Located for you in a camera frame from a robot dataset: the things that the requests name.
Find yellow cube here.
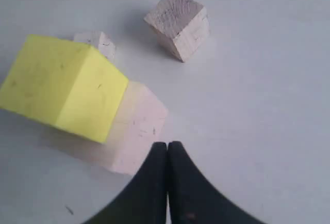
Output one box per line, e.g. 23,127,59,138
1,35,128,143

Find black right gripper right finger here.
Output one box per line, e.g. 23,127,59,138
168,141,262,223

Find medium wooden cube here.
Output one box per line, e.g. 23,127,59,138
144,0,210,62

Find large pale wooden cube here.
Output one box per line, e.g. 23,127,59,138
41,81,169,176

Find small wooden cube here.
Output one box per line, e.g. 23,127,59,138
73,31,116,62

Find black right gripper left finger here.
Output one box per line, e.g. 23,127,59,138
86,142,168,224

